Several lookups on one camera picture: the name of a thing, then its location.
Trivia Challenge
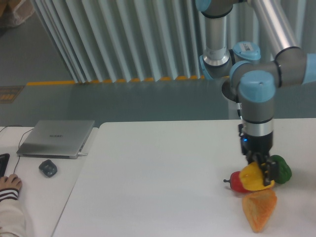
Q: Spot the white folding partition screen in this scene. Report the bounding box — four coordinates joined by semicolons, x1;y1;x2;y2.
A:
32;0;316;87

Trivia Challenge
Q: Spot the orange toy bread slice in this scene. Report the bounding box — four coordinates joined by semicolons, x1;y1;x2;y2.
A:
242;190;277;233

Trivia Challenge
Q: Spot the thin black laptop cable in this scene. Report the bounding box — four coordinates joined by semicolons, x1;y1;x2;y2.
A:
0;124;35;175

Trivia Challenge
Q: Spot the red toy bell pepper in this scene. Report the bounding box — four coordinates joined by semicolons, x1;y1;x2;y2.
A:
223;171;249;193

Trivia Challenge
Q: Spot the green toy bell pepper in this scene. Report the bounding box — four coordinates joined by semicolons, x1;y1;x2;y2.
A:
270;155;292;184

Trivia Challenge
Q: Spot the person's bare hand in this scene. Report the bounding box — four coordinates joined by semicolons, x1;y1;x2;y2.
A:
0;174;22;191

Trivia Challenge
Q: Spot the black keyboard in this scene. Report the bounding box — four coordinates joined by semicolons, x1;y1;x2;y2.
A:
0;154;10;177

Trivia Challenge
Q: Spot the dark grey small device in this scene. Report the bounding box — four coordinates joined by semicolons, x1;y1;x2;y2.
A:
39;159;58;178

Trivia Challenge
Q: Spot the cream striped sleeve forearm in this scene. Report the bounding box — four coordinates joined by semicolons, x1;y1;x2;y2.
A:
0;188;28;237

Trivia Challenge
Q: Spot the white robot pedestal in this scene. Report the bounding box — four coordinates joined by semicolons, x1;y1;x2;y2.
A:
221;79;241;119

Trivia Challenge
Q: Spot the yellow toy bell pepper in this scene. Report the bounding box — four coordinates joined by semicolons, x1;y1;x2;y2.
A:
239;162;275;191

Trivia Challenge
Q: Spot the silver closed laptop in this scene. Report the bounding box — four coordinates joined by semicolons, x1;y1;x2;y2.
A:
17;120;94;159

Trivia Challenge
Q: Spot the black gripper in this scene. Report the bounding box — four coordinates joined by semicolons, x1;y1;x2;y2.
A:
238;124;279;186

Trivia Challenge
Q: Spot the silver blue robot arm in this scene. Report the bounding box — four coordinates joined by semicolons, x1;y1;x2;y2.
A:
196;0;316;187

